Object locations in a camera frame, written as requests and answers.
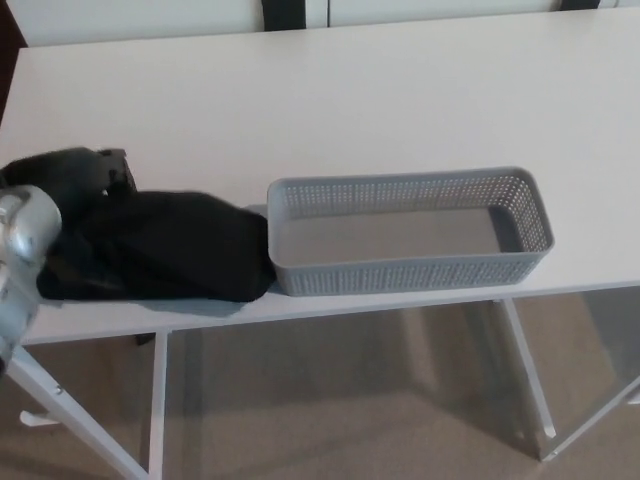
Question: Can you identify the white cabinet row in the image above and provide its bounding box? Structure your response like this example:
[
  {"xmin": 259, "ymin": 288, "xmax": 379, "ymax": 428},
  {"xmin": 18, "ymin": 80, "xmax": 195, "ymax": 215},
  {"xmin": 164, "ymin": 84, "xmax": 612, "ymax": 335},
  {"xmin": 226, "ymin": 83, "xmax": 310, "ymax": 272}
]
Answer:
[{"xmin": 13, "ymin": 0, "xmax": 640, "ymax": 50}]

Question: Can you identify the black fabric pencil case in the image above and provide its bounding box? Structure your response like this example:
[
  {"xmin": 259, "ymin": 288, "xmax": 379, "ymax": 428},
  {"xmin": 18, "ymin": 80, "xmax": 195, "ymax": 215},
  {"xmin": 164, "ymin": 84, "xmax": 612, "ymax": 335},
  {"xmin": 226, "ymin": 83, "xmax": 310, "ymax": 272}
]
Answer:
[{"xmin": 36, "ymin": 188, "xmax": 277, "ymax": 305}]

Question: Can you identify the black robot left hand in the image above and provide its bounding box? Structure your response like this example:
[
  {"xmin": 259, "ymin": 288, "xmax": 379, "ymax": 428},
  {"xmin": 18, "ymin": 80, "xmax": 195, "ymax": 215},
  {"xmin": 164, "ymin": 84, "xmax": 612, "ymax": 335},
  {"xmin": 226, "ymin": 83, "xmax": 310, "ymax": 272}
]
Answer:
[{"xmin": 0, "ymin": 145, "xmax": 138, "ymax": 222}]

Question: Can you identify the white metal table leg frame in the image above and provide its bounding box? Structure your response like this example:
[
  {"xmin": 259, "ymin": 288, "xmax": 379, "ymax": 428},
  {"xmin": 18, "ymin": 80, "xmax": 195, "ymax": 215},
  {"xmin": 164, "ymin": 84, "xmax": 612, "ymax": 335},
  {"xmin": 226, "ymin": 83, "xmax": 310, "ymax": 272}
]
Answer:
[
  {"xmin": 493, "ymin": 296, "xmax": 640, "ymax": 464},
  {"xmin": 5, "ymin": 331, "xmax": 169, "ymax": 480}
]

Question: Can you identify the dark brown panel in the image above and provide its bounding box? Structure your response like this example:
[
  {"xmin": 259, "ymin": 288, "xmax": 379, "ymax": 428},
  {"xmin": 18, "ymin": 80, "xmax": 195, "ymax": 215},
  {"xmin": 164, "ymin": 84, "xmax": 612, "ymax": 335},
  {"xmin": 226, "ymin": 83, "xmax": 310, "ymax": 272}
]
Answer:
[{"xmin": 0, "ymin": 0, "xmax": 27, "ymax": 132}]

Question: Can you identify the grey perforated plastic basket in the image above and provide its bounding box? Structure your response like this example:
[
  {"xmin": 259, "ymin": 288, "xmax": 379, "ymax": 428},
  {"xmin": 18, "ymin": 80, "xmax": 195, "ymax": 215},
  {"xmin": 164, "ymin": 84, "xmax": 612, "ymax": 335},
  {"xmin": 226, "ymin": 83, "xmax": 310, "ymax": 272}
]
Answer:
[{"xmin": 265, "ymin": 165, "xmax": 557, "ymax": 299}]

